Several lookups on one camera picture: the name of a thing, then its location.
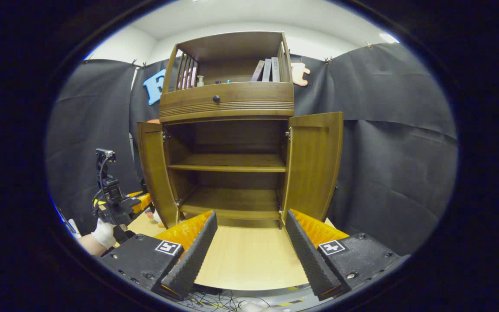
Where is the tangle of black cables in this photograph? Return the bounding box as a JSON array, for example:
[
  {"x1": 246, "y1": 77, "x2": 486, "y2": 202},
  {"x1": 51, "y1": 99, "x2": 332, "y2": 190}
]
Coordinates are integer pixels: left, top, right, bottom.
[{"x1": 176, "y1": 289, "x2": 276, "y2": 312}]

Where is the wooden double-door shoe cabinet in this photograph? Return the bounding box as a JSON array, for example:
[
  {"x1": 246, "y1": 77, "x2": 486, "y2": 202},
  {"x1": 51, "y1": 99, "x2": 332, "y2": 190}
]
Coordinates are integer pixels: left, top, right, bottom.
[{"x1": 136, "y1": 30, "x2": 344, "y2": 229}]

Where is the purple book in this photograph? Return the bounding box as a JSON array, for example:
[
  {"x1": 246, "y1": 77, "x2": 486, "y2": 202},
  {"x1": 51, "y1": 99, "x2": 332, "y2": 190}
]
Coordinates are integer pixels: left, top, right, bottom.
[{"x1": 250, "y1": 60, "x2": 266, "y2": 82}]

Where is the black backdrop cloth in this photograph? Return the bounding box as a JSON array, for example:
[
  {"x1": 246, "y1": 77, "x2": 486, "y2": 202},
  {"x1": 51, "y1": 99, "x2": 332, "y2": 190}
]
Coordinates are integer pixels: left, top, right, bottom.
[{"x1": 46, "y1": 42, "x2": 458, "y2": 256}]

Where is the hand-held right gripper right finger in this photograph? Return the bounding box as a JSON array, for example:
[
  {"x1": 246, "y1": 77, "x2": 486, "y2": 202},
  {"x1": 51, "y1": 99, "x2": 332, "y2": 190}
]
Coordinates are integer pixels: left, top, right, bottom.
[{"x1": 285, "y1": 209, "x2": 410, "y2": 302}]

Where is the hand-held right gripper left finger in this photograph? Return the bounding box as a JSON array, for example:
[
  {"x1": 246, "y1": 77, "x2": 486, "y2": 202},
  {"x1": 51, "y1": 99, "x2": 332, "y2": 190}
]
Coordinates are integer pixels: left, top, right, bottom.
[{"x1": 100, "y1": 211, "x2": 218, "y2": 301}]

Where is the wooden cabinet drawer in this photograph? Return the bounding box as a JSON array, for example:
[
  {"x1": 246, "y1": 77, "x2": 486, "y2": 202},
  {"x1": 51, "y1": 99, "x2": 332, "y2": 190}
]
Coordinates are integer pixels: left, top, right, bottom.
[{"x1": 159, "y1": 81, "x2": 295, "y2": 118}]

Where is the wooden cabinet door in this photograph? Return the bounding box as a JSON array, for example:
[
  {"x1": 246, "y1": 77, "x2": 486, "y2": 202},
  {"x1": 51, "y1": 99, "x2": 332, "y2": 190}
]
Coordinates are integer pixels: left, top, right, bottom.
[
  {"x1": 136, "y1": 121, "x2": 181, "y2": 229},
  {"x1": 281, "y1": 112, "x2": 344, "y2": 224}
]

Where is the wooden cabinet shelf board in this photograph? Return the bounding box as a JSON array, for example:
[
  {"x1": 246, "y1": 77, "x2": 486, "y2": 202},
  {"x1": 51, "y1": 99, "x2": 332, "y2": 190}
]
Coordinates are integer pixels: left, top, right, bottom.
[{"x1": 167, "y1": 154, "x2": 287, "y2": 173}]

